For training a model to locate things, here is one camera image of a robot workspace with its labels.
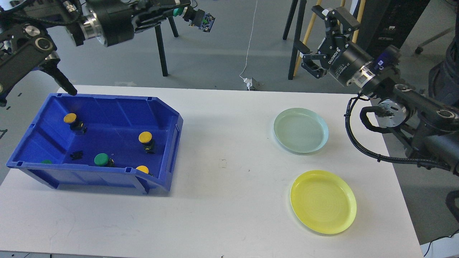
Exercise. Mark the yellow push button front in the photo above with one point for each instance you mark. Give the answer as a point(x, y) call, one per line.
point(144, 169)

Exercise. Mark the white power adapter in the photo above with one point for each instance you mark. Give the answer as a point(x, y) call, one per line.
point(252, 84)

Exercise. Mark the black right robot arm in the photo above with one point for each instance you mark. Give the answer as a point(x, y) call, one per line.
point(427, 128)

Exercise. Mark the light green plate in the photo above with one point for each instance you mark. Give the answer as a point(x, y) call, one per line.
point(300, 130)

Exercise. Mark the yellow plate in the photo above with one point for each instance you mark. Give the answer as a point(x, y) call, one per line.
point(323, 202)

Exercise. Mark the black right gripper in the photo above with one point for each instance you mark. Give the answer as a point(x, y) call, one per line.
point(340, 57)

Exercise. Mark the yellow push button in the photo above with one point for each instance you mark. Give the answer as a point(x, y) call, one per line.
point(144, 169)
point(147, 141)
point(76, 125)

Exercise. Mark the small black part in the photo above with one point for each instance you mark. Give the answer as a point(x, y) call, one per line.
point(77, 155)

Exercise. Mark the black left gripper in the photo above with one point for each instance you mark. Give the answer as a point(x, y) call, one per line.
point(117, 21)

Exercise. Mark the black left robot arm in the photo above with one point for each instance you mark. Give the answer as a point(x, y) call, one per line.
point(26, 44)

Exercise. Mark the black computer tower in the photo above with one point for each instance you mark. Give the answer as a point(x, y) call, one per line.
point(387, 23)

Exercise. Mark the green push button front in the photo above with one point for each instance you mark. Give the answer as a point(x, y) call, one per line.
point(103, 160)

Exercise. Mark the black tripod legs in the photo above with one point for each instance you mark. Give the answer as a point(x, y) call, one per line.
point(160, 44)

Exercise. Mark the green push button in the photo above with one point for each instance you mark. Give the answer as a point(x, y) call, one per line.
point(103, 160)
point(196, 18)

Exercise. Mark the black office chair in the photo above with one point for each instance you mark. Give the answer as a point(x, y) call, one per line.
point(419, 48)

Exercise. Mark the wooden pole left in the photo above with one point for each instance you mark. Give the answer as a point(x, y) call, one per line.
point(305, 41)

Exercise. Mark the black stand leg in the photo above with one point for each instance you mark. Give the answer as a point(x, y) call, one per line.
point(297, 6)

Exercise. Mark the blue plastic bin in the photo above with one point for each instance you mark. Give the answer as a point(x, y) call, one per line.
point(113, 124)

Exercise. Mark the wooden pole right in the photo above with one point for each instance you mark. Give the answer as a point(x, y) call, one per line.
point(359, 7)

